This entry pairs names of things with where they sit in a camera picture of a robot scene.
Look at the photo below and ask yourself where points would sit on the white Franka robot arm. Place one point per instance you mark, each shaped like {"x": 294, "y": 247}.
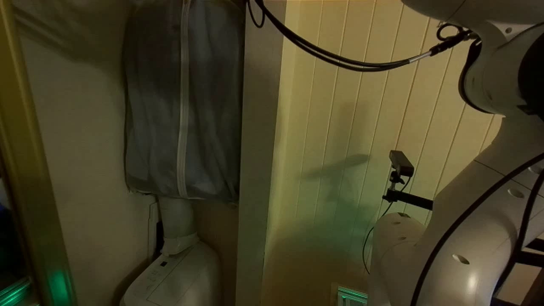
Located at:
{"x": 481, "y": 239}

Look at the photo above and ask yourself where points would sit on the small black camera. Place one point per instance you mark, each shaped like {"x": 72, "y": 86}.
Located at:
{"x": 401, "y": 162}

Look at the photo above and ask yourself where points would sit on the black metal stand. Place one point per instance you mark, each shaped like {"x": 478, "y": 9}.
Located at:
{"x": 529, "y": 261}

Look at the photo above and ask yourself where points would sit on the golden wooden door frame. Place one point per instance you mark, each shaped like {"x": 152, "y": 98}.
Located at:
{"x": 34, "y": 171}

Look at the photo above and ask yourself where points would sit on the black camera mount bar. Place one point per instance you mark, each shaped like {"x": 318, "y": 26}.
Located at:
{"x": 405, "y": 198}

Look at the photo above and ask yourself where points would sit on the white closet partition panel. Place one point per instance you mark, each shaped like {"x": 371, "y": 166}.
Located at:
{"x": 257, "y": 171}

